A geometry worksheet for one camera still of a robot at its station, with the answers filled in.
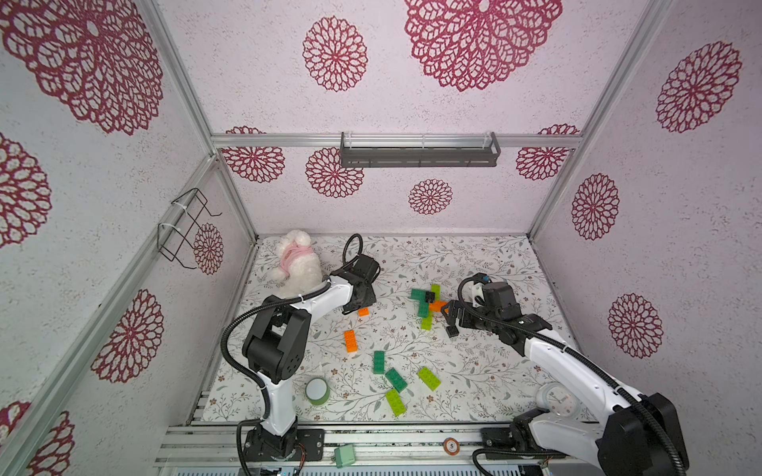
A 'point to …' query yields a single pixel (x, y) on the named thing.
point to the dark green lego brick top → (423, 307)
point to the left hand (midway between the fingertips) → (363, 301)
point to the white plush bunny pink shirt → (299, 269)
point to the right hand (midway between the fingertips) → (452, 307)
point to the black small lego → (430, 297)
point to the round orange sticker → (451, 446)
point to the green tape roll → (317, 391)
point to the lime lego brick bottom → (396, 403)
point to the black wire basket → (191, 203)
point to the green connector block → (344, 455)
